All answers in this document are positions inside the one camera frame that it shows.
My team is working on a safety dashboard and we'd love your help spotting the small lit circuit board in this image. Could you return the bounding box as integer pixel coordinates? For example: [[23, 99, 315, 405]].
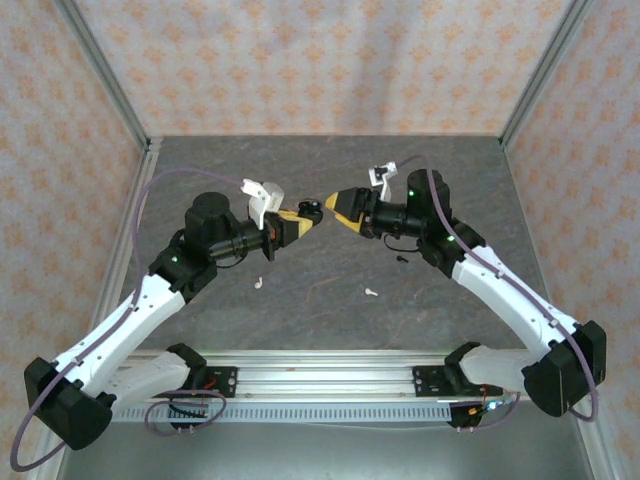
[[467, 398, 509, 417]]

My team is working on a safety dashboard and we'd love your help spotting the grey metal panel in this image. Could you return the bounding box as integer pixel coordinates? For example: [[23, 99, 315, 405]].
[[54, 422, 596, 480]]

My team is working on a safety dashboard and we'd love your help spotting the aluminium side rail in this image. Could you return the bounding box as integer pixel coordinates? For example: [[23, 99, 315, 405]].
[[29, 138, 164, 480], [501, 143, 619, 480]]

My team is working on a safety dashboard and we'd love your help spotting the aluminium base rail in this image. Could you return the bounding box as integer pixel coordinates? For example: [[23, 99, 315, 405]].
[[114, 349, 531, 402]]

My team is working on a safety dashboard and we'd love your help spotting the aluminium frame post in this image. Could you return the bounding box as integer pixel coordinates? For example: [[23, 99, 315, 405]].
[[499, 0, 599, 150], [52, 0, 154, 151]]

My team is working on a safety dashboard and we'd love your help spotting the slotted grey cable duct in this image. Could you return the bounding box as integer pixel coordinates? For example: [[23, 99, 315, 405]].
[[112, 405, 454, 425]]

